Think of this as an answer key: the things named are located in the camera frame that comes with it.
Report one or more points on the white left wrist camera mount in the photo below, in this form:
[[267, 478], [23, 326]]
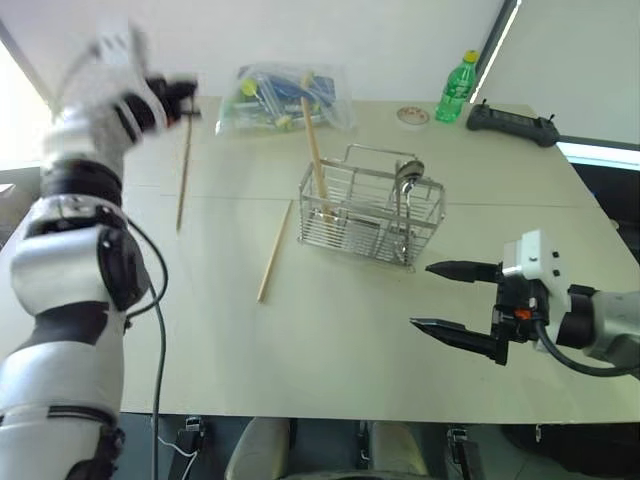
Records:
[[114, 45]]

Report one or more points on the black remote controller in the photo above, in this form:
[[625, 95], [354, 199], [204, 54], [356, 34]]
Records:
[[510, 125]]

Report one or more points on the dark low furniture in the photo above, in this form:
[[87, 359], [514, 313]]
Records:
[[610, 185]]

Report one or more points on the clear plastic bag of items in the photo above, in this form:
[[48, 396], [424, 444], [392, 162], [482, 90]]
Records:
[[280, 90]]

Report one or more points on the dark window frame bar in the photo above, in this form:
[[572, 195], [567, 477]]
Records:
[[500, 42]]

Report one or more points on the black table clamp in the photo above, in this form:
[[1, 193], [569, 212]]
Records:
[[362, 442], [459, 447], [192, 434]]

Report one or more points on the wooden chopstick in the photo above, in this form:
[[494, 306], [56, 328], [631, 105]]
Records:
[[184, 175], [275, 250], [314, 145]]

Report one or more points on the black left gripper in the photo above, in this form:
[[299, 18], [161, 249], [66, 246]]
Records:
[[161, 95]]

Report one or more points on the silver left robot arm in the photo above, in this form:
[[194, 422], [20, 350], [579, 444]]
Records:
[[55, 260]]

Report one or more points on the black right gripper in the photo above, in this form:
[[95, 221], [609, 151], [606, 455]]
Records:
[[520, 307]]

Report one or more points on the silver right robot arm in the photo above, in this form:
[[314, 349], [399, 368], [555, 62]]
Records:
[[615, 320]]

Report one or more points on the metal spoon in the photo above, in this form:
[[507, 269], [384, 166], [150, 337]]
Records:
[[411, 170]]

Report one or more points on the white tape roll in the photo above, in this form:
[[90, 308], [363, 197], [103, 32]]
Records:
[[412, 118]]

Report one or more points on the green plastic bottle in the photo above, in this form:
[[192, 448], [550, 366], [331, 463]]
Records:
[[452, 95]]

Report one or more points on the beige rounded shape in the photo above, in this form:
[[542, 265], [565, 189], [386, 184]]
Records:
[[400, 450], [257, 450]]

